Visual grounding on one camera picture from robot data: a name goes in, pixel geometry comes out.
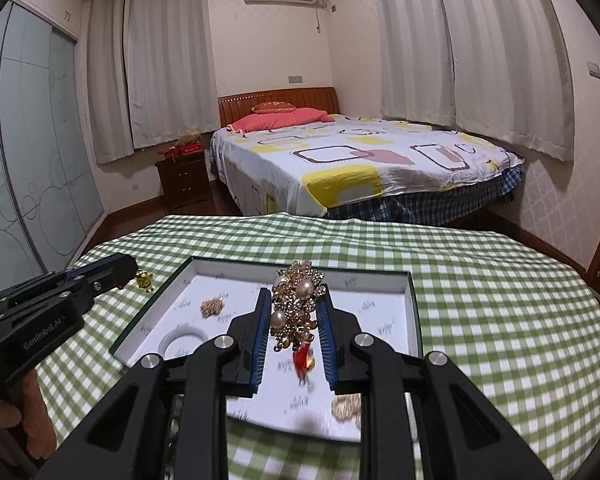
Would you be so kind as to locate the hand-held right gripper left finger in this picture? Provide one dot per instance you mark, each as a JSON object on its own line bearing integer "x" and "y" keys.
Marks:
{"x": 260, "y": 340}

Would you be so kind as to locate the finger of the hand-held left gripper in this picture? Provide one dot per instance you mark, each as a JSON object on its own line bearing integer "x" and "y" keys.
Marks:
{"x": 115, "y": 272}

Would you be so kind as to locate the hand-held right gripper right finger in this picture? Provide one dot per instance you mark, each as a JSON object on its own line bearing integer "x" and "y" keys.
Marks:
{"x": 327, "y": 340}

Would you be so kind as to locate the small gold charm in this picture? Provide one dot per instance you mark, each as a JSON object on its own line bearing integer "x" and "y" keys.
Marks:
{"x": 144, "y": 281}

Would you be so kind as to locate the dark green shallow box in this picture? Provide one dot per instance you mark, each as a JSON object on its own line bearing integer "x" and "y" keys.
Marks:
{"x": 370, "y": 305}

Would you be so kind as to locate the small crystal brooch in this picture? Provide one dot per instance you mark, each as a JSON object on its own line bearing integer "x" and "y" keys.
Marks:
{"x": 214, "y": 306}

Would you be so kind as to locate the gold pearl brooch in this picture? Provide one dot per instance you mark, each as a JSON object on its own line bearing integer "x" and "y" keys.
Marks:
{"x": 300, "y": 290}

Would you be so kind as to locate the white bangle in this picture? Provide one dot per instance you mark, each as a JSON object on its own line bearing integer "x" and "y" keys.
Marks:
{"x": 166, "y": 341}

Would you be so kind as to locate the person's left hand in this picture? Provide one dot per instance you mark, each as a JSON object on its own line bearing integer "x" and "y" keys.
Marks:
{"x": 37, "y": 410}

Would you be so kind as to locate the dark wooden nightstand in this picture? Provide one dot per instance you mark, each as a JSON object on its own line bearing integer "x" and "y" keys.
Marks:
{"x": 182, "y": 180}

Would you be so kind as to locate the red gift box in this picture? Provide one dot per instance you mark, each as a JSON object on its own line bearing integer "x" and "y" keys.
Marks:
{"x": 182, "y": 151}

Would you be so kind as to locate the frosted glass wardrobe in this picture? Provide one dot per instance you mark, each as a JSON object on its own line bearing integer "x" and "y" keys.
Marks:
{"x": 30, "y": 160}

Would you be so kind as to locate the brown plush toy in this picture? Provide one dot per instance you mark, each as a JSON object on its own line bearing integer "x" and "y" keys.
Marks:
{"x": 189, "y": 139}

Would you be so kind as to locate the green checked tablecloth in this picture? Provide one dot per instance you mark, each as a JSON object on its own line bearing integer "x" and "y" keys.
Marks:
{"x": 480, "y": 310}

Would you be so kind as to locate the blue plaid bed skirt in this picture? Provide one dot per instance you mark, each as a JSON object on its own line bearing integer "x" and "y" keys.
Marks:
{"x": 430, "y": 200}

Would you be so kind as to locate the patterned white bedsheet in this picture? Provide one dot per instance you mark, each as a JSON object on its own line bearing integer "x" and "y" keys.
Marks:
{"x": 380, "y": 160}

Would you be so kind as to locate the white curtain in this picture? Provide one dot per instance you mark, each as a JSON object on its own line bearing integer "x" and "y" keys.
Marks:
{"x": 510, "y": 60}
{"x": 412, "y": 45}
{"x": 107, "y": 75}
{"x": 170, "y": 60}

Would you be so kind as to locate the pink pillow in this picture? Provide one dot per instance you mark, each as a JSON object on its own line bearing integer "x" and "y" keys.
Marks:
{"x": 275, "y": 120}

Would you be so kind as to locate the red cushion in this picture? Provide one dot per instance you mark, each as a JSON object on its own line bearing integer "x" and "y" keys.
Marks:
{"x": 272, "y": 107}

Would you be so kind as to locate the wooden bed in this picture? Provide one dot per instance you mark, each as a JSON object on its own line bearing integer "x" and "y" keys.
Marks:
{"x": 280, "y": 97}

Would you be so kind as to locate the wall light switch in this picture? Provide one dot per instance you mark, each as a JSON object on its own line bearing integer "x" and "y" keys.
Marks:
{"x": 593, "y": 69}

